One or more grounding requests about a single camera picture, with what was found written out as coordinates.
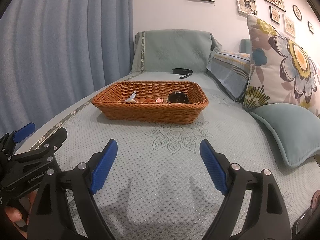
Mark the sofa armrest with green cover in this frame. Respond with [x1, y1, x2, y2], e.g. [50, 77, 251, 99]
[129, 29, 222, 74]

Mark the patchwork picture frame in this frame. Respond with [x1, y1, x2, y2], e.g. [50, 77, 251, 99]
[234, 0, 258, 15]

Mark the person's left hand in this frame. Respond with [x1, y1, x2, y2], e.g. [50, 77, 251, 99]
[4, 191, 38, 239]

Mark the black wristwatch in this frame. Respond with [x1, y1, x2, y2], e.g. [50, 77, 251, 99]
[168, 90, 189, 104]

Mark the pale green quilted sofa cover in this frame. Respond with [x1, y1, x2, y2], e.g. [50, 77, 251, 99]
[12, 71, 318, 240]

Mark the teal upholstered sofa back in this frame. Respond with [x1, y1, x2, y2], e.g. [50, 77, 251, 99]
[240, 39, 251, 54]

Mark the striped blue pillow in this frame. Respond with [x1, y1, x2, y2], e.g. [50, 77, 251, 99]
[205, 50, 251, 102]

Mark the round wall picture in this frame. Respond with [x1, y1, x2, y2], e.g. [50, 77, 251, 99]
[292, 4, 303, 20]

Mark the plain teal cushion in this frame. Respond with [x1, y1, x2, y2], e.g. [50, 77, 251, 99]
[250, 103, 320, 168]

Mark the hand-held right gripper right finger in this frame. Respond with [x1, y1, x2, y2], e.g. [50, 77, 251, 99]
[199, 139, 293, 240]

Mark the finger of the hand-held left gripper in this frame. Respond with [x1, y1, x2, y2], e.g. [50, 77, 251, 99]
[0, 122, 35, 156]
[15, 127, 68, 156]

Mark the small dark picture frame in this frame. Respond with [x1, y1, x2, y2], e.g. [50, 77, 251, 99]
[269, 6, 280, 23]

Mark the blue curtain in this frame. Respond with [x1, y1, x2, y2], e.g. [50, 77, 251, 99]
[0, 0, 134, 150]

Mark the floral print pillow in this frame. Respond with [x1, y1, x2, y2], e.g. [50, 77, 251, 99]
[243, 12, 320, 119]

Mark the brown wicker basket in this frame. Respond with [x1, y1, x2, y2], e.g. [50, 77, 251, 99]
[92, 81, 209, 125]

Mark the dark glossy object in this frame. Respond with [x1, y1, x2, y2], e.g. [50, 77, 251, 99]
[292, 206, 320, 240]

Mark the black strap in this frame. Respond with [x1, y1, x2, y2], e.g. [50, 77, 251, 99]
[172, 67, 194, 79]

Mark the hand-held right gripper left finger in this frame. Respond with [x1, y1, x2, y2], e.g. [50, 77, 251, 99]
[27, 139, 118, 240]

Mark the pale butterfly picture frame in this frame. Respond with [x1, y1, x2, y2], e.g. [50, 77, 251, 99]
[282, 14, 296, 38]

